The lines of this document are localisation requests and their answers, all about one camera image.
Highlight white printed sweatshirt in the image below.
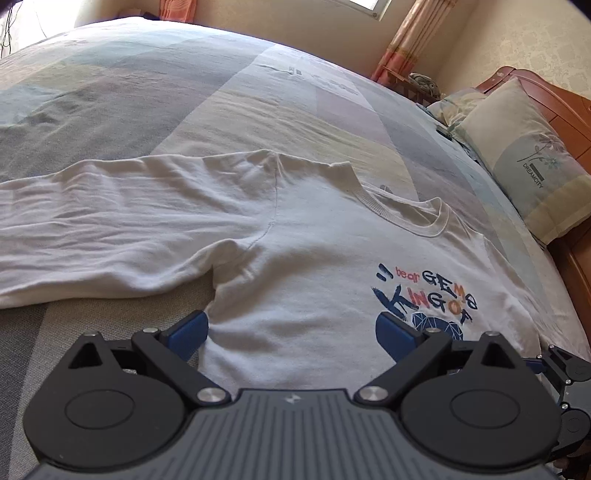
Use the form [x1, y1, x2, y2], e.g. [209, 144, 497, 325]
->
[0, 149, 544, 398]

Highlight front pastel pillow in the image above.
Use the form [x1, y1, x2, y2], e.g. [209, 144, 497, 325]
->
[456, 79, 590, 245]

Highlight pastel pillow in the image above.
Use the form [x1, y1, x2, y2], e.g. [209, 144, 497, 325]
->
[427, 88, 487, 130]
[456, 79, 590, 245]

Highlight rear pastel pillow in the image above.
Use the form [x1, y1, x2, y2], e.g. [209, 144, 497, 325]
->
[427, 88, 487, 130]

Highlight wooden headboard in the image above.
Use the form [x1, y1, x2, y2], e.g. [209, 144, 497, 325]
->
[475, 65, 591, 342]

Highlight patchwork pastel bed sheet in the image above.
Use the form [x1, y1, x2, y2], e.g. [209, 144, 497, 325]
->
[0, 15, 591, 480]

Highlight wooden bedside table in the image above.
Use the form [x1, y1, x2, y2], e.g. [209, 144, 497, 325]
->
[384, 68, 440, 106]

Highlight right orange striped curtain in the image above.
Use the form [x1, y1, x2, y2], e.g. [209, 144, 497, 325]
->
[370, 0, 457, 85]

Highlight orange striped curtain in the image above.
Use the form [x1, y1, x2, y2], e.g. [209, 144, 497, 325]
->
[158, 0, 197, 23]
[370, 0, 457, 85]

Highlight left orange striped curtain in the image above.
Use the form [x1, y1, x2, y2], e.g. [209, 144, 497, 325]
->
[158, 0, 197, 23]

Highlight window with white frame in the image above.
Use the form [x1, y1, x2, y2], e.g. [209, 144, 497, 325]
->
[337, 0, 391, 21]

